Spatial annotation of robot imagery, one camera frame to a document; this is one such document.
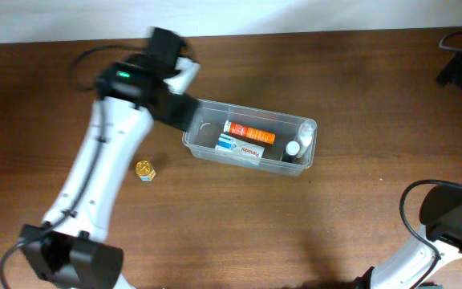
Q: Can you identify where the gold lid balm jar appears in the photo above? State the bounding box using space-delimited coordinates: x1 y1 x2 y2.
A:
136 161 156 181

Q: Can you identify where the orange tablet tube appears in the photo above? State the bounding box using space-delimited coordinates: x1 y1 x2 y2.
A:
224 120 276 145

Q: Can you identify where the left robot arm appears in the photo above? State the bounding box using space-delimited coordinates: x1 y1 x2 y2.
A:
16 27 200 288

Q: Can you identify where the white spray bottle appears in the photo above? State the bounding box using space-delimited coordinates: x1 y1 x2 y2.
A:
295 120 317 158

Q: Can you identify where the clear plastic container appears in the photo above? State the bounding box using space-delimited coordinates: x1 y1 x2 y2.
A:
182 100 317 176

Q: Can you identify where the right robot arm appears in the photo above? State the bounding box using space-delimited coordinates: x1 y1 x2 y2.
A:
353 179 462 289

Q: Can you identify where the white Panadol medicine box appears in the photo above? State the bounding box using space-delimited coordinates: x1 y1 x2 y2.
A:
215 133 265 165

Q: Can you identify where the dark bottle white cap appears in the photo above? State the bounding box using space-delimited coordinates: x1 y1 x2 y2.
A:
281 140 300 163

